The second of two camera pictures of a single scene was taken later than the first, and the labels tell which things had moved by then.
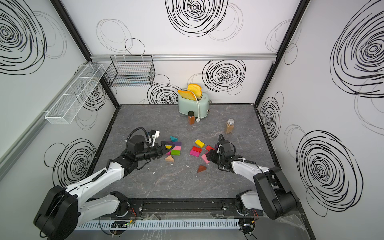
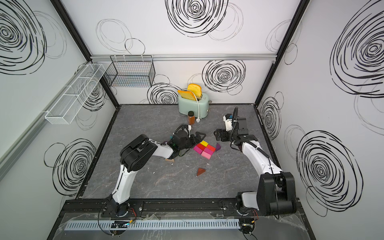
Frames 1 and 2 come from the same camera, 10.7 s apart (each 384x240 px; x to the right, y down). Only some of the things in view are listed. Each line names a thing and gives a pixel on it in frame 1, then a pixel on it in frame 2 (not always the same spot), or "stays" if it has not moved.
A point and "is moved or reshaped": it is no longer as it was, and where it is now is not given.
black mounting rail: x=183 y=208 stays
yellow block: x=199 y=143 is moved or reshaped
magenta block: x=195 y=153 is moved or reshaped
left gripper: x=159 y=154 -> x=196 y=138
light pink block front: x=204 y=156 is moved or reshaped
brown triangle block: x=201 y=168 is moved or reshaped
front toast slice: x=187 y=95 stays
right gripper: x=211 y=154 -> x=223 y=136
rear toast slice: x=195 y=89 stays
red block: x=195 y=148 is moved or reshaped
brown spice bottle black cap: x=191 y=118 stays
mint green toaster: x=185 y=105 stays
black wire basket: x=130 y=71 stays
